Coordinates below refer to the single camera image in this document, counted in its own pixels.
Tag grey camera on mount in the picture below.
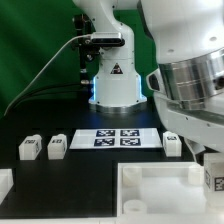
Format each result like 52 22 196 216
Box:
90 32 125 47

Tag grey camera cable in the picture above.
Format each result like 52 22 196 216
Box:
3 33 93 116

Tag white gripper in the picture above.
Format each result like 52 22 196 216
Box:
145 68 224 165

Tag black cables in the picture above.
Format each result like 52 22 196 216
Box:
9 83 91 108

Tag black camera stand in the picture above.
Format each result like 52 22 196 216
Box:
72 14 99 85

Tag white tag sheet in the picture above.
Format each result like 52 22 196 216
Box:
70 128 162 149

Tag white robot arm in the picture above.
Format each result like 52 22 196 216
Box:
73 0 224 163

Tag white square tabletop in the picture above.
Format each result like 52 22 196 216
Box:
117 162 224 216

